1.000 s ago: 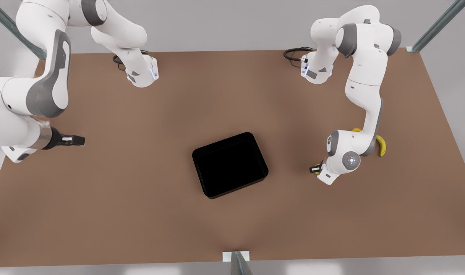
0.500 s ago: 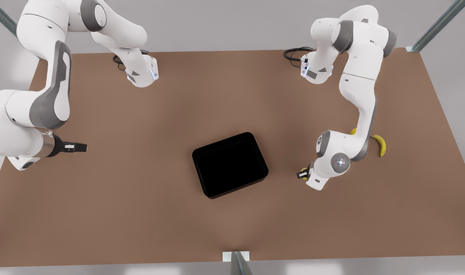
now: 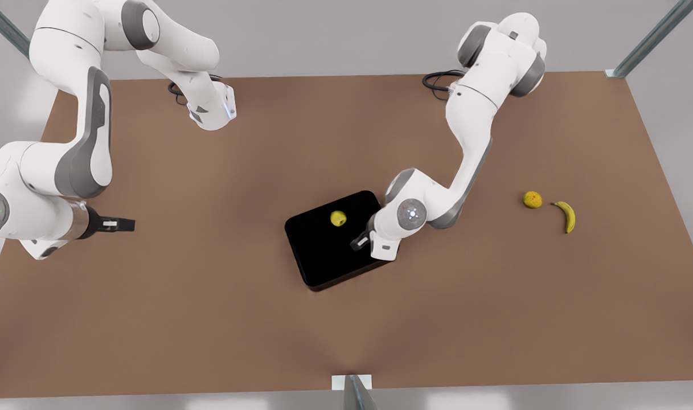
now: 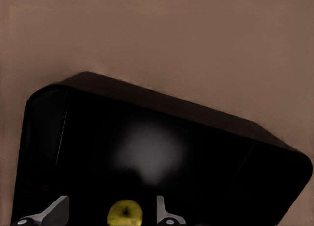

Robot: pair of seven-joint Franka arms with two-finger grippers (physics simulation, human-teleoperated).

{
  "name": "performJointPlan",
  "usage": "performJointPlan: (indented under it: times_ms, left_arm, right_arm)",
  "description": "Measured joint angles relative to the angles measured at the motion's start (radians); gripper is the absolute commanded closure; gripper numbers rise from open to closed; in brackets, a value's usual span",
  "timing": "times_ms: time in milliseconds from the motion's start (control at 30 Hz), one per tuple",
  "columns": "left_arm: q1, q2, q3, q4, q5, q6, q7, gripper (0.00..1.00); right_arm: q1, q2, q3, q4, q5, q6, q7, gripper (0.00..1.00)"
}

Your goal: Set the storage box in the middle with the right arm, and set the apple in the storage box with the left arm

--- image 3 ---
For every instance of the yellow-green apple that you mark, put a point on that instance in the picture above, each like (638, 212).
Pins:
(338, 218)

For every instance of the black storage box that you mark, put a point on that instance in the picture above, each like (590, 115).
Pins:
(323, 250)

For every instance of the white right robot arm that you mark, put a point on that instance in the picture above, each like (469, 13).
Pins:
(78, 154)

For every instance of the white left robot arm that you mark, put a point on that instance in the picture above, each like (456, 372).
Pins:
(471, 154)

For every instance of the yellow-orange round fruit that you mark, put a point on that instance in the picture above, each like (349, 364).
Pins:
(532, 199)

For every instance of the yellow banana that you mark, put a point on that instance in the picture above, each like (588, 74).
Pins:
(569, 215)

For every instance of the silver frame post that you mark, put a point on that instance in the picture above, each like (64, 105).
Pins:
(356, 393)
(7, 28)
(653, 39)

